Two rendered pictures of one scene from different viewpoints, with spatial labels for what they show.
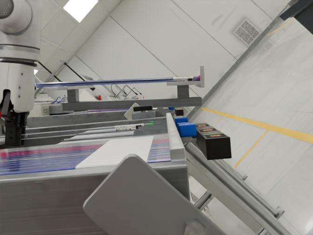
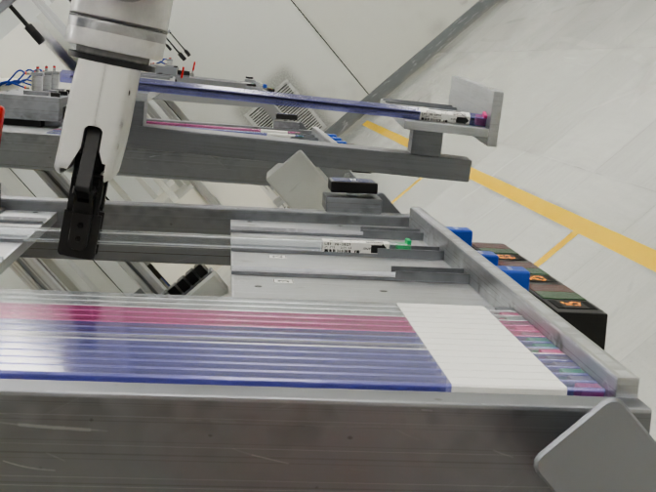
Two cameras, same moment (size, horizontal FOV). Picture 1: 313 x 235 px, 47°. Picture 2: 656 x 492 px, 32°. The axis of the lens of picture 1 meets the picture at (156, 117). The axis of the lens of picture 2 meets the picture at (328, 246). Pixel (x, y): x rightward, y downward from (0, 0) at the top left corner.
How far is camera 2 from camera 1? 0.34 m
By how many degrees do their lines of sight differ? 9
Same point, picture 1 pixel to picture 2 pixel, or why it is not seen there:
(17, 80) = (120, 109)
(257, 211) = not seen: hidden behind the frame
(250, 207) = not seen: hidden behind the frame
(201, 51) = not seen: outside the picture
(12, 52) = (116, 41)
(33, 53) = (158, 45)
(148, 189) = (629, 448)
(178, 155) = (628, 389)
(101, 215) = (558, 475)
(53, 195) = (445, 432)
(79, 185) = (487, 423)
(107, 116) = (177, 156)
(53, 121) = (21, 150)
